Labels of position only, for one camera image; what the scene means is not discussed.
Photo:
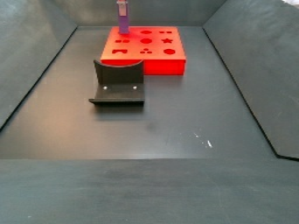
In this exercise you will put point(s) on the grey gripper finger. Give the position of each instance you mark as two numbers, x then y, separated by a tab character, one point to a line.
121	7

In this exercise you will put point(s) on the purple rectangle peg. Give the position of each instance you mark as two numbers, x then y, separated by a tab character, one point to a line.
122	24

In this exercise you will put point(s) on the red shape sorter block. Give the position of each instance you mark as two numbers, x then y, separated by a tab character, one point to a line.
153	44

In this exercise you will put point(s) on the black curved holder stand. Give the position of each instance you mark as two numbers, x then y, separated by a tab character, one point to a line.
120	83

